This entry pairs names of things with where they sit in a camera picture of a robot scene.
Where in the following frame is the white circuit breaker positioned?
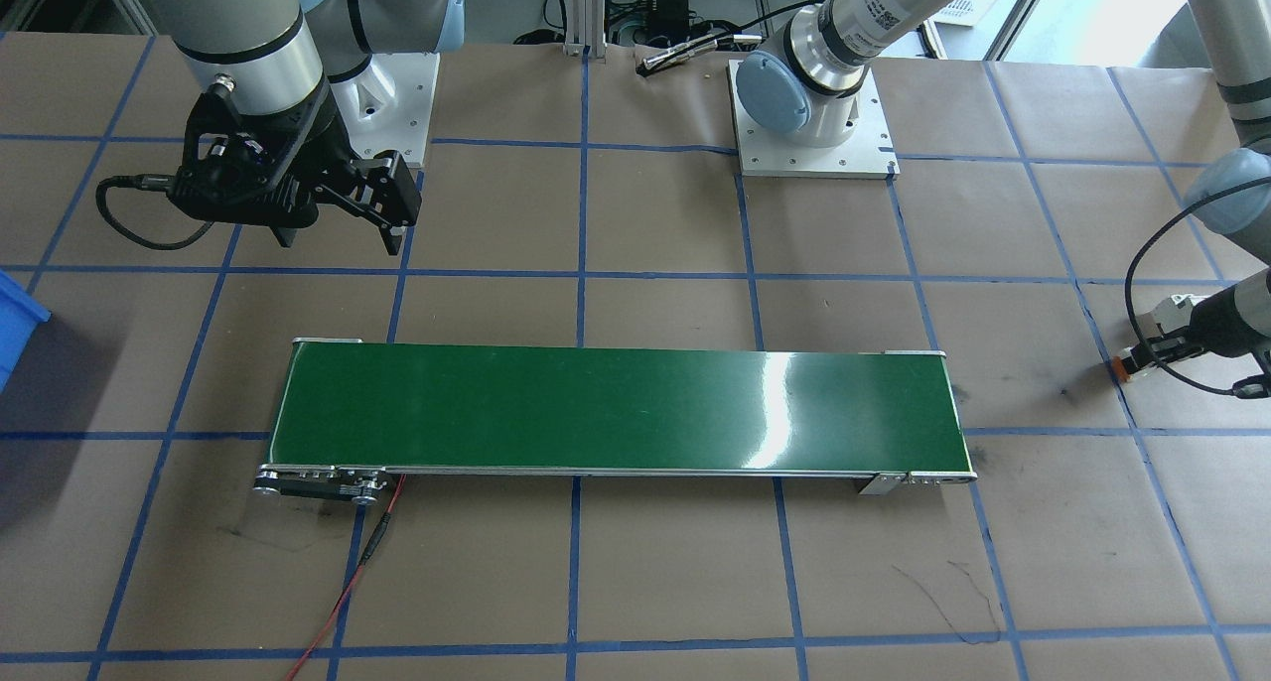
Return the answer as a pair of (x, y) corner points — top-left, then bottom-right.
(1150, 293), (1208, 333)

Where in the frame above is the green conveyor belt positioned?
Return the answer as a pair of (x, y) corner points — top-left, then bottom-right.
(251, 339), (979, 506)

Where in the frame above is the blue plastic bin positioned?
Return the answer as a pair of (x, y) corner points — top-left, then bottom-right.
(0, 268), (52, 396)

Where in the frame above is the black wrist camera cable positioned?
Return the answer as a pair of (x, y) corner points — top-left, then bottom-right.
(95, 172), (215, 253)
(1124, 204), (1271, 398)

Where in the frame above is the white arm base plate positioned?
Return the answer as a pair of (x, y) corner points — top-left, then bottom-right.
(331, 53), (441, 170)
(728, 58), (901, 182)

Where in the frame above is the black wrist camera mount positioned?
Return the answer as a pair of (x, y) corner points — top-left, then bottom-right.
(167, 80), (294, 227)

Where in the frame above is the metal frame bar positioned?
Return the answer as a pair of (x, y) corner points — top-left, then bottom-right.
(561, 0), (610, 60)

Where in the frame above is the silver cable connector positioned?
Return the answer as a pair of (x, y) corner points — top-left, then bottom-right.
(639, 34), (723, 76)

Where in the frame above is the red wire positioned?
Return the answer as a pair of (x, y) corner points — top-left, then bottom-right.
(286, 474), (407, 681)

